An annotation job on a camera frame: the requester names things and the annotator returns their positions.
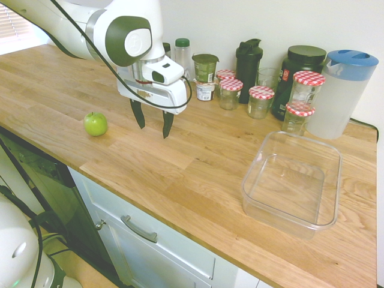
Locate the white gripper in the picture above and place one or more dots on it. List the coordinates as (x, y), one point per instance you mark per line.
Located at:
(168, 96)

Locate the green apple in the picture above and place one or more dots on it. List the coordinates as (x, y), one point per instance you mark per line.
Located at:
(95, 125)

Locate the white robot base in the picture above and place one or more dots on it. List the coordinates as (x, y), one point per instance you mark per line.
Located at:
(18, 240)

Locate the clear plastic container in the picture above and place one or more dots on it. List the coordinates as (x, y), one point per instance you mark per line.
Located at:
(288, 186)

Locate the white yogurt cup with label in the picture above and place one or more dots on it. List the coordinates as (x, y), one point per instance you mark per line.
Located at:
(205, 91)

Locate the clear bottle with green cap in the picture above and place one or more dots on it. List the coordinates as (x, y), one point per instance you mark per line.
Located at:
(182, 54)

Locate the spice jar with dark lid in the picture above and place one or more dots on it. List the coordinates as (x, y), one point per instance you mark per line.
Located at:
(166, 48)

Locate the green yogurt cup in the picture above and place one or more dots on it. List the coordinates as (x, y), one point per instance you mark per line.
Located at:
(205, 69)

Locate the glass jar red checked lid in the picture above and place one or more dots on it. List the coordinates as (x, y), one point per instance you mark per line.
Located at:
(295, 123)
(225, 74)
(229, 96)
(307, 90)
(260, 103)

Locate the dark shaker bottle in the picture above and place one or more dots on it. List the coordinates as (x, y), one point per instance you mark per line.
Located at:
(247, 66)

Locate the dark appliance panel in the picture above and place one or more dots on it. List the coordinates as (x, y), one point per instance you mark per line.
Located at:
(54, 183)

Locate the silver cabinet knob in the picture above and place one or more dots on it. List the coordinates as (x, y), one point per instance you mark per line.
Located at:
(99, 225)

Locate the short clear drinking glass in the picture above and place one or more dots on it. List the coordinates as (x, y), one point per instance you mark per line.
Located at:
(267, 78)

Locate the black protein powder tub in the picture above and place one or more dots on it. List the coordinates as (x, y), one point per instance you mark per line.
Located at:
(303, 60)

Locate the window blind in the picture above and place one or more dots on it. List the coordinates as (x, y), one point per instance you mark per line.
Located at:
(12, 21)

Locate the frosted pitcher with blue lid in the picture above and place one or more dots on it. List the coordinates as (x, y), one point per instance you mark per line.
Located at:
(333, 102)

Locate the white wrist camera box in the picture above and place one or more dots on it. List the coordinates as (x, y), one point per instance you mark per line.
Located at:
(163, 75)

